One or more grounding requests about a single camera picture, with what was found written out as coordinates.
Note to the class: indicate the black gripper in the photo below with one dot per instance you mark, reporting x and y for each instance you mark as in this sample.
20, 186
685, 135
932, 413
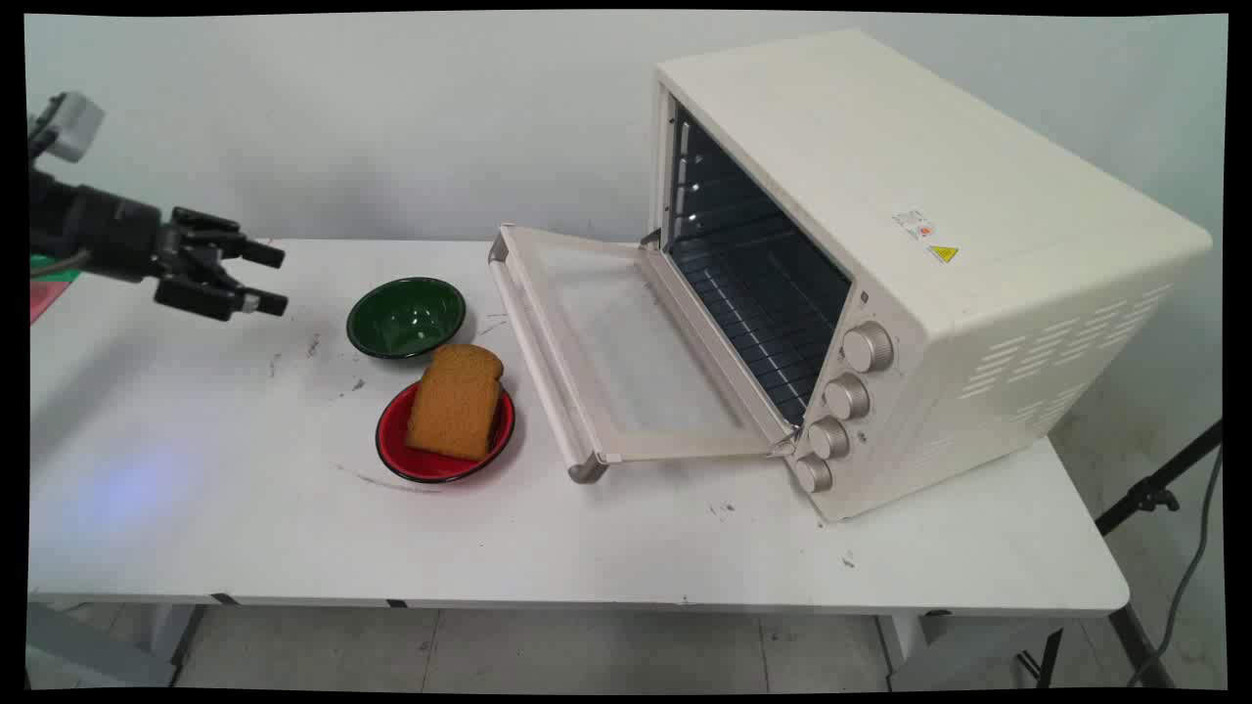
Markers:
103, 233

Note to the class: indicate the brown bread slice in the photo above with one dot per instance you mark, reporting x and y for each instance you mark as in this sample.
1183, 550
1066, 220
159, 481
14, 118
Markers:
454, 403

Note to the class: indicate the green and red mat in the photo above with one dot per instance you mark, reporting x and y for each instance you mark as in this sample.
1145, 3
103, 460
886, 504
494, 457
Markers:
44, 284

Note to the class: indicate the glass oven door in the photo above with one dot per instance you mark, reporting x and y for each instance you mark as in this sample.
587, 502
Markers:
626, 357

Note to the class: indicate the silver oven knob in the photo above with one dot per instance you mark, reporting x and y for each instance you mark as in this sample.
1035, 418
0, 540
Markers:
847, 396
828, 438
868, 347
813, 474

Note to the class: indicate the green bowl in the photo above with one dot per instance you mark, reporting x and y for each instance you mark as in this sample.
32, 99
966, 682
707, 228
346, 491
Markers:
405, 317

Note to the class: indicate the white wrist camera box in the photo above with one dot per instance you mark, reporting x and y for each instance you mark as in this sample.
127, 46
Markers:
67, 125

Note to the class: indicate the red bowl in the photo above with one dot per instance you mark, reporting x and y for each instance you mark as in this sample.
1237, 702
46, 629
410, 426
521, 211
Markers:
430, 460

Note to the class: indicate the cream toaster oven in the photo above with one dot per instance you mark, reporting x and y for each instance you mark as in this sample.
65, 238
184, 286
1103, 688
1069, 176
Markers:
939, 264

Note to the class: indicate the grey table leg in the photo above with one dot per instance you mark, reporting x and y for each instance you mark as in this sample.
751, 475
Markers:
93, 645

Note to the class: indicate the black tripod stand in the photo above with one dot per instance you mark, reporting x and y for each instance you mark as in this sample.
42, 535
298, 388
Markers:
1144, 508

